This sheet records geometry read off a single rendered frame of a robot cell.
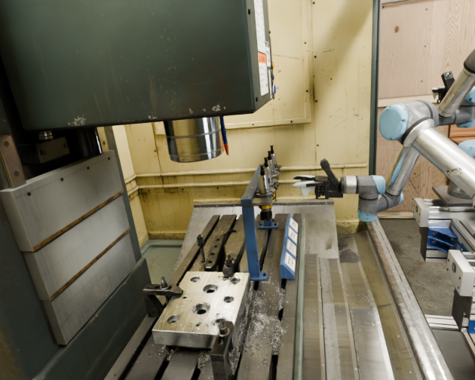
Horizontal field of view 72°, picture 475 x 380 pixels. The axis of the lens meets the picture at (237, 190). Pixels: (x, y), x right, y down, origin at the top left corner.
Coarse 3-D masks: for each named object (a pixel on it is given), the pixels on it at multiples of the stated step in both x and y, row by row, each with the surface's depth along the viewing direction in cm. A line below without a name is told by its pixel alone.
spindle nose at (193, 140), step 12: (180, 120) 85; (192, 120) 85; (204, 120) 86; (216, 120) 89; (168, 132) 88; (180, 132) 86; (192, 132) 86; (204, 132) 87; (216, 132) 90; (168, 144) 90; (180, 144) 87; (192, 144) 86; (204, 144) 87; (216, 144) 90; (180, 156) 88; (192, 156) 88; (204, 156) 88; (216, 156) 91
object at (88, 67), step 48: (0, 0) 79; (48, 0) 77; (96, 0) 74; (144, 0) 72; (192, 0) 70; (240, 0) 69; (0, 48) 83; (48, 48) 81; (96, 48) 78; (144, 48) 76; (192, 48) 74; (240, 48) 72; (48, 96) 85; (96, 96) 82; (144, 96) 80; (192, 96) 77; (240, 96) 75
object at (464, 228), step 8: (456, 224) 138; (464, 224) 137; (472, 224) 136; (456, 232) 138; (464, 232) 131; (472, 232) 130; (464, 240) 130; (472, 240) 125; (456, 248) 138; (472, 248) 125
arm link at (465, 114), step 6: (462, 108) 157; (468, 108) 155; (474, 108) 155; (456, 114) 156; (462, 114) 156; (468, 114) 156; (474, 114) 156; (456, 120) 157; (462, 120) 157; (468, 120) 157; (474, 120) 157; (456, 126) 163; (462, 126) 159; (468, 126) 157
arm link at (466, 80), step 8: (472, 56) 128; (464, 64) 132; (472, 64) 129; (464, 72) 134; (472, 72) 130; (456, 80) 140; (464, 80) 135; (472, 80) 134; (456, 88) 140; (464, 88) 138; (448, 96) 146; (456, 96) 143; (464, 96) 142; (440, 104) 152; (448, 104) 148; (456, 104) 146; (440, 112) 154; (448, 112) 151; (440, 120) 156; (448, 120) 156
